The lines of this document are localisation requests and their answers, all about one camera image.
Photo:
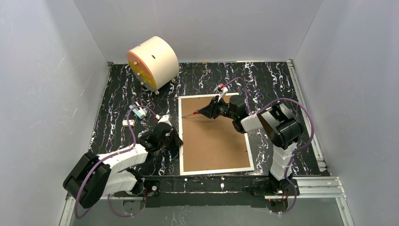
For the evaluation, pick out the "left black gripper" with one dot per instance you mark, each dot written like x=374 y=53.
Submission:
x=170 y=137

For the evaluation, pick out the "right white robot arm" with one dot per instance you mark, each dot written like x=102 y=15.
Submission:
x=282 y=127

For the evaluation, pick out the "light blue stapler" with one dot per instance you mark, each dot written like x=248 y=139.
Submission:
x=139 y=111

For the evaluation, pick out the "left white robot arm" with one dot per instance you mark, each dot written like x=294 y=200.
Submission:
x=97 y=175

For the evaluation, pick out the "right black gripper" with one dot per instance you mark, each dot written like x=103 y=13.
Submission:
x=213 y=109

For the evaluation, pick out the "white staple box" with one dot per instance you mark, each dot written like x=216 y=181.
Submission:
x=126 y=123

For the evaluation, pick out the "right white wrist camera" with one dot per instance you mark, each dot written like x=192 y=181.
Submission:
x=222 y=91

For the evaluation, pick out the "blue red screwdriver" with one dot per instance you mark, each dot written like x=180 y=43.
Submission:
x=190 y=114

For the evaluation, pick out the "white picture frame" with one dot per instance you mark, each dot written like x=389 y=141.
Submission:
x=211 y=146

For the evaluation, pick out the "cylindrical beige drawer cabinet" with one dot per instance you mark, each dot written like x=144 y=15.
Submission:
x=154 y=63

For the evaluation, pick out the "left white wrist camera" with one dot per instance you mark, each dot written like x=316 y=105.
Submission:
x=165 y=119

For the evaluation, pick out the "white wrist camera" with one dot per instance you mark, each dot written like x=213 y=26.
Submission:
x=165 y=119
x=222 y=91

